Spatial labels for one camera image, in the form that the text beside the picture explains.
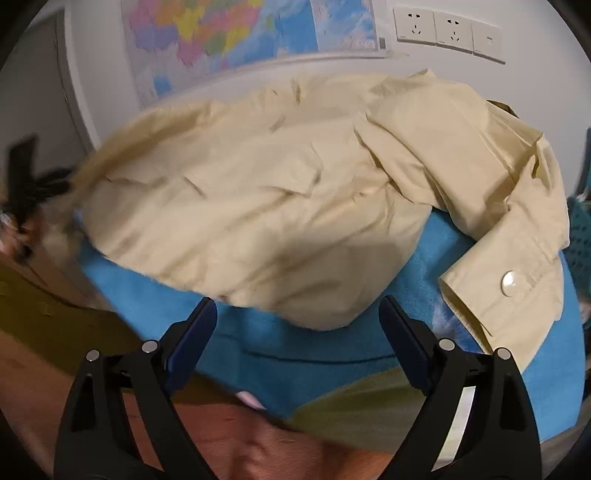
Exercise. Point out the blue blanket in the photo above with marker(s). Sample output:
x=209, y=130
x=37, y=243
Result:
x=323, y=346

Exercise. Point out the teal perforated plastic basket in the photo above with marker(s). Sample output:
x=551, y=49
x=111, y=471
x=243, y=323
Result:
x=579, y=235

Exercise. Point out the colourful wall map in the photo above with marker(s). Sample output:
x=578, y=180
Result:
x=221, y=37

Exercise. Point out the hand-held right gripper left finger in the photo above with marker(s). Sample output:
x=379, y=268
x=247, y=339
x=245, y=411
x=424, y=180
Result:
x=194, y=341

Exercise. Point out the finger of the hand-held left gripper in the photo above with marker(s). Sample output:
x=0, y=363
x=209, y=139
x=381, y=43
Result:
x=53, y=184

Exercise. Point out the person's left hand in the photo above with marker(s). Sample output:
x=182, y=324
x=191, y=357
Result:
x=25, y=235

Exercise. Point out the cream button shirt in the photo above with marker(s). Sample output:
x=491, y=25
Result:
x=254, y=207

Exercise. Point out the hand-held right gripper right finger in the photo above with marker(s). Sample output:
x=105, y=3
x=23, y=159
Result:
x=401, y=344

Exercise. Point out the grey cabinet door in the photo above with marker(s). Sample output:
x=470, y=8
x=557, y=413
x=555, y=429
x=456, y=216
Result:
x=37, y=83

